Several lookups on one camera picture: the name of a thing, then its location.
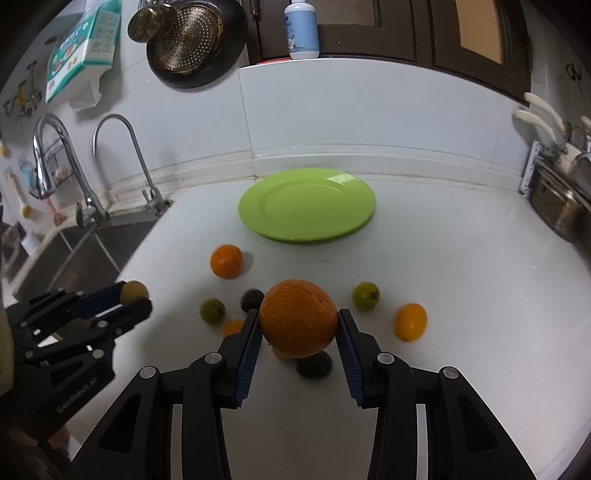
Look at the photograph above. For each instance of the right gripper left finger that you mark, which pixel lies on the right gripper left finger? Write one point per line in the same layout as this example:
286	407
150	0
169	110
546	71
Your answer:
133	438

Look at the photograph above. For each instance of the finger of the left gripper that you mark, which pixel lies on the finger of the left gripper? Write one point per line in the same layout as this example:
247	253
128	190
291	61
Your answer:
92	299
111	318

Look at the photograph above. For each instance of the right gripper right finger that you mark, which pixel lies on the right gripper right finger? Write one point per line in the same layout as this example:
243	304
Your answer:
465	440

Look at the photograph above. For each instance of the tan small fruit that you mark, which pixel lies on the tan small fruit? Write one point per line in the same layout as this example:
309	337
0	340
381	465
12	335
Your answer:
132	291

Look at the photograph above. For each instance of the orange kumquat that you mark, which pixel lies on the orange kumquat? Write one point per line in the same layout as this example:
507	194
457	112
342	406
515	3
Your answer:
411	322

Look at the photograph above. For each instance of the green small fruit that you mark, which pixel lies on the green small fruit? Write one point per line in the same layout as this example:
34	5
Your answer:
212	311

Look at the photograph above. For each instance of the dark plum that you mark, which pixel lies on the dark plum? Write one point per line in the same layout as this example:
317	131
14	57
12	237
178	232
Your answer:
314	367
251	300

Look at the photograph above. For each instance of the small orange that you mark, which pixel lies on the small orange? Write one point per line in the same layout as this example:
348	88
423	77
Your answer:
232	327

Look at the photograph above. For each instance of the large orange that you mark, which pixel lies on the large orange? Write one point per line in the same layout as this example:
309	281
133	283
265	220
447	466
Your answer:
298	318

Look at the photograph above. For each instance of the steel sink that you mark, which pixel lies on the steel sink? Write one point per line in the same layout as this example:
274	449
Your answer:
85	259

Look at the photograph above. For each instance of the pull-down chrome faucet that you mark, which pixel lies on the pull-down chrome faucet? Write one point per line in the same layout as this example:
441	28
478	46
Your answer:
89	210

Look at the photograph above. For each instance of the orange on counter left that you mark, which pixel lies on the orange on counter left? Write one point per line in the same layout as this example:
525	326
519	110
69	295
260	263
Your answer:
226	261

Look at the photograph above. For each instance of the green plate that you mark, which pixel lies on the green plate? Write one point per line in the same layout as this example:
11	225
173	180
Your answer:
307	205

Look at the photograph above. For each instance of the steel pot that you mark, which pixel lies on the steel pot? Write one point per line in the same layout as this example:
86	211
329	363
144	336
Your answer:
561	204

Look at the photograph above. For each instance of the teal tissue package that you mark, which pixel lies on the teal tissue package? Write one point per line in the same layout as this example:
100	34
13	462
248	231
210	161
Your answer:
78	61

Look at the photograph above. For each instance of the brass strainer ladle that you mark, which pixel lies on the brass strainer ladle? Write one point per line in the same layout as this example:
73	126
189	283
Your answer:
179	39

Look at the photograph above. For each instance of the black frying pan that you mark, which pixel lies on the black frying pan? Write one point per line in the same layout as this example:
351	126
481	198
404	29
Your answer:
233	40

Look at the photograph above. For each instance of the blue soap bottle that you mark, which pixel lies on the blue soap bottle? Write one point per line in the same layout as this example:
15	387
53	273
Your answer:
301	25

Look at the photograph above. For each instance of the wire sink rack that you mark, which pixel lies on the wire sink rack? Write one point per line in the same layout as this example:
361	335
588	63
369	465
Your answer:
52	168

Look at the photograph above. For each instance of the cream handle lower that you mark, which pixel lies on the cream handle lower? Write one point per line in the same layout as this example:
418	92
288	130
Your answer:
533	119

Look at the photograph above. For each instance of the cream handle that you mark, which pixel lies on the cream handle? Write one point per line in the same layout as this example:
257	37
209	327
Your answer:
539	102
533	119

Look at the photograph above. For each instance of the cream handle upper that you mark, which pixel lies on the cream handle upper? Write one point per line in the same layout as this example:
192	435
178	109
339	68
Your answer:
539	102

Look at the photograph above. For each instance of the dark wooden window frame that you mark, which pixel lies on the dark wooden window frame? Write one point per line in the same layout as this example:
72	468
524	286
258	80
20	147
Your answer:
483	41

